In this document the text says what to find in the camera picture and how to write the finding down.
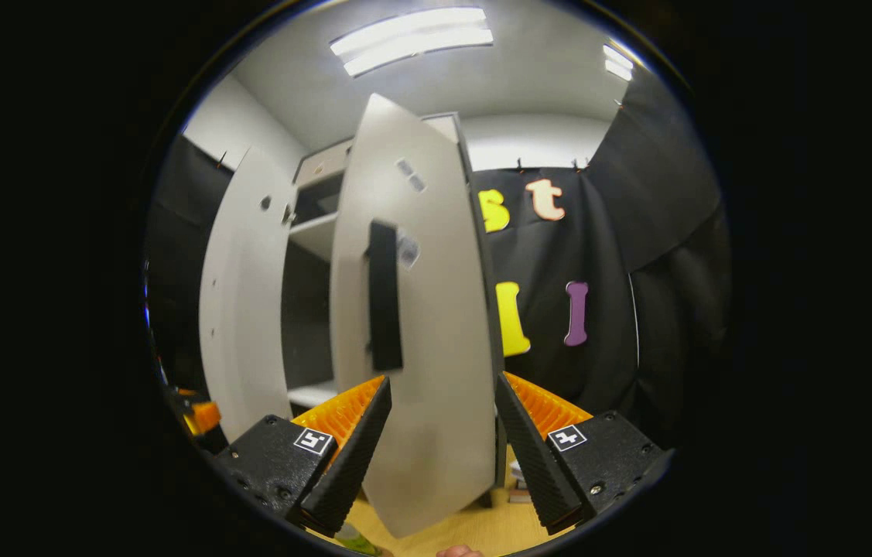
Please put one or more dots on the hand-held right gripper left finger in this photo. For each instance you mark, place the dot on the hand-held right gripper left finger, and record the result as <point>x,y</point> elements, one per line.
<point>354,456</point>

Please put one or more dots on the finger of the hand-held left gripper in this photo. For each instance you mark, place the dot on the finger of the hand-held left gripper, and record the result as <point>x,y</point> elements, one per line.
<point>206,416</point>

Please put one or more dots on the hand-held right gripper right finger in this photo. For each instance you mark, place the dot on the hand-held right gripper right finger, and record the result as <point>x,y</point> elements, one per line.
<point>532,456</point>

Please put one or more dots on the green label clear bottle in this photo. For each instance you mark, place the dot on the green label clear bottle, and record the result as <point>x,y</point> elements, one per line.
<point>354,540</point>

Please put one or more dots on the white cabinet door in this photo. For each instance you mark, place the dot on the white cabinet door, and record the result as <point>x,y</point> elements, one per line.
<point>436,309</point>
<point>242,294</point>

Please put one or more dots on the white and grey cabinet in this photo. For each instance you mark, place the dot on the white and grey cabinet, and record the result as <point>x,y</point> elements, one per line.
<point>316,232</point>

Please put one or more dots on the black backdrop cloth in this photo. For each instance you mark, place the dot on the black backdrop cloth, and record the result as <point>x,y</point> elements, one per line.
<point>668,309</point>

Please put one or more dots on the small ceiling light panel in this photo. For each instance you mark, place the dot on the small ceiling light panel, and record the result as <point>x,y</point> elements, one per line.
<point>618,63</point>

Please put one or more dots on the large ceiling light panel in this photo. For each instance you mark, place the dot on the large ceiling light panel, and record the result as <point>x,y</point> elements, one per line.
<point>412,40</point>

